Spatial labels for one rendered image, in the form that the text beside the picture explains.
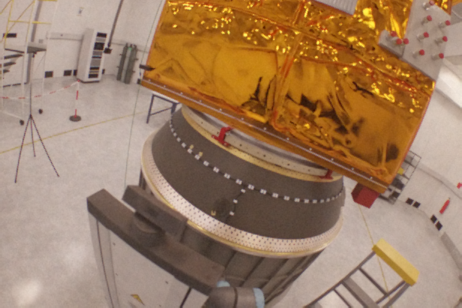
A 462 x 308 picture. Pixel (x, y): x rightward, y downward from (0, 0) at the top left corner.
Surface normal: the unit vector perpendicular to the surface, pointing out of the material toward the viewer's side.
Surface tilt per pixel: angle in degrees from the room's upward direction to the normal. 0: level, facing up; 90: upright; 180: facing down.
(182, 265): 0
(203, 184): 62
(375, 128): 90
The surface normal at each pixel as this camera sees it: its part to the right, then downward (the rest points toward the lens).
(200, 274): 0.33, -0.88
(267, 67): -0.26, 0.22
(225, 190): -0.15, -0.22
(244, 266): -0.04, 0.33
